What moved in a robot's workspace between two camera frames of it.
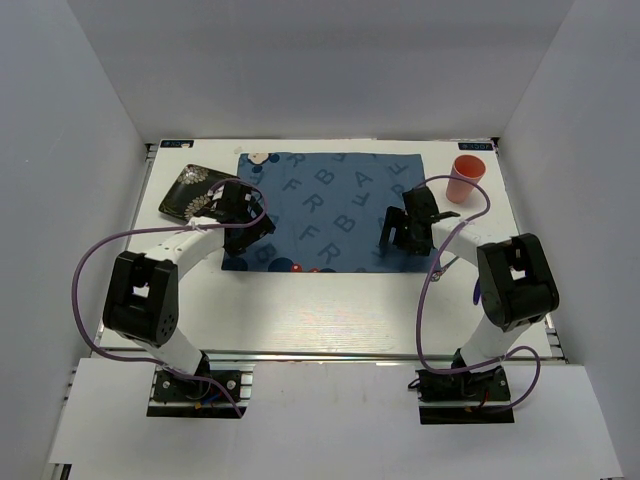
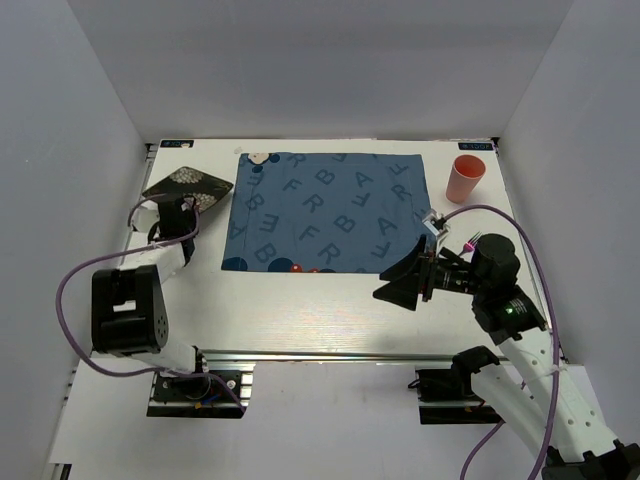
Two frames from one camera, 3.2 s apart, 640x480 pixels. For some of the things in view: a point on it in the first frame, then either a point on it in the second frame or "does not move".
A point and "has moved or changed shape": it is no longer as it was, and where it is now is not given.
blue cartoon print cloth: x=327 y=212 does not move
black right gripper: x=397 y=218 → x=404 y=291
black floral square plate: x=189 y=190 has moved or changed shape
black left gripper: x=257 y=231 → x=191 y=213
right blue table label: x=476 y=146 does not move
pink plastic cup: x=468 y=166 does not move
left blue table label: x=176 y=143 does not move
